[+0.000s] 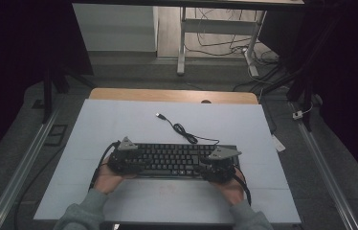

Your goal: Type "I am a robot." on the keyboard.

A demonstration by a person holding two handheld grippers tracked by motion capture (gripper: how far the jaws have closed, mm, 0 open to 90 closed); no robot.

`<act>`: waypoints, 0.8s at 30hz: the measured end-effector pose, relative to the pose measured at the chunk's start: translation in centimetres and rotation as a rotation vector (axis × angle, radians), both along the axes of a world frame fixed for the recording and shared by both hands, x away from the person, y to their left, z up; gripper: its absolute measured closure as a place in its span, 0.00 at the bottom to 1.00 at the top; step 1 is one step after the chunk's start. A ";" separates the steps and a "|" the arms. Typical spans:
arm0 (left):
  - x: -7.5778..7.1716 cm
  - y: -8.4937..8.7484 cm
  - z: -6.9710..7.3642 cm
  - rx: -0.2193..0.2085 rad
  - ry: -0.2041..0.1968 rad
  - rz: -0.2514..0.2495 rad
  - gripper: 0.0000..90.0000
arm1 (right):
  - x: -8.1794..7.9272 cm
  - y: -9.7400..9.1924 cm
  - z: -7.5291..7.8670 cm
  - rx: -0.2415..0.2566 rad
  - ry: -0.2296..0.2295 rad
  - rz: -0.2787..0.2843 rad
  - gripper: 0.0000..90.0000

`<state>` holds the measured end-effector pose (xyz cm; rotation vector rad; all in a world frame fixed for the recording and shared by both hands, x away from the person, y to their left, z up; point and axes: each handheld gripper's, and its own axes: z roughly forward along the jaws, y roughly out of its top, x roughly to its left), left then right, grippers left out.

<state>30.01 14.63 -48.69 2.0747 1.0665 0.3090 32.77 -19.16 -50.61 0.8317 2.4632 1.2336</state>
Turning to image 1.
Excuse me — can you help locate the person's right hand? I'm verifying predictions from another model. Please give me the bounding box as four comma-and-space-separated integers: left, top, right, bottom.
213, 172, 246, 207

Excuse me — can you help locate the black keyboard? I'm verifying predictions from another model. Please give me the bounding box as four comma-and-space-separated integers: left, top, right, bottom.
113, 142, 243, 181

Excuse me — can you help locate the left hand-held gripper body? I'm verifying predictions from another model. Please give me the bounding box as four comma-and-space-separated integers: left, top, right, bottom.
106, 136, 140, 175

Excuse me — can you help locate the aluminium rail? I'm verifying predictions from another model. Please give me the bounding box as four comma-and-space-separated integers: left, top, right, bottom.
289, 101, 358, 230
0, 106, 62, 230

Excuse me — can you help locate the black keyboard cable with plug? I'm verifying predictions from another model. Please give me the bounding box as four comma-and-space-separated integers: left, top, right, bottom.
154, 112, 221, 146

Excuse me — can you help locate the person's left hand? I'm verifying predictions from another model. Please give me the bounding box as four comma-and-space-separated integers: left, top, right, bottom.
93, 165, 137, 196

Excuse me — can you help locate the white paper tag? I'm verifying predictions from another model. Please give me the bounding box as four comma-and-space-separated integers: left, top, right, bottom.
270, 133, 287, 153

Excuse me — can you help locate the black floor cable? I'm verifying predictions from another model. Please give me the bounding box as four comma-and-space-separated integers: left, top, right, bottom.
13, 145, 67, 230

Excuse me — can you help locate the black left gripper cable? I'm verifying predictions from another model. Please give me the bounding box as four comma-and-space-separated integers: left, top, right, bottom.
88, 140, 122, 192

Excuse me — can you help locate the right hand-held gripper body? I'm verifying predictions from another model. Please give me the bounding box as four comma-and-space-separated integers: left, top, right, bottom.
207, 146, 243, 184

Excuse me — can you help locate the white table board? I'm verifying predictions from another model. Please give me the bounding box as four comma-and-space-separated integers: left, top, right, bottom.
33, 98, 302, 225

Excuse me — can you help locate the white cabinet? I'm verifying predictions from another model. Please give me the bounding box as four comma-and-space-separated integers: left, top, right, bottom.
72, 3, 159, 53

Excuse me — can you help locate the white desk frame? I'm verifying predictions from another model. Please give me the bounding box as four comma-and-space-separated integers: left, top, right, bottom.
175, 6, 268, 78

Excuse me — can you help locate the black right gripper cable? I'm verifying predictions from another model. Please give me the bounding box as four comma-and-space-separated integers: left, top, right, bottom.
232, 167, 253, 206

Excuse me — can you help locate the black metal stand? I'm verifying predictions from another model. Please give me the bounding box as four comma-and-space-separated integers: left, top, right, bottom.
262, 58, 321, 132
40, 61, 98, 125

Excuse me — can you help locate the tangle of black floor cables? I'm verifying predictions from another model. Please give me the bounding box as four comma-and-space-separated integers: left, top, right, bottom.
184, 7, 280, 66

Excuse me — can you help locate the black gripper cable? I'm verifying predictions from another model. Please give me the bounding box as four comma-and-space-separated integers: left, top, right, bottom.
88, 140, 122, 192
232, 167, 253, 206

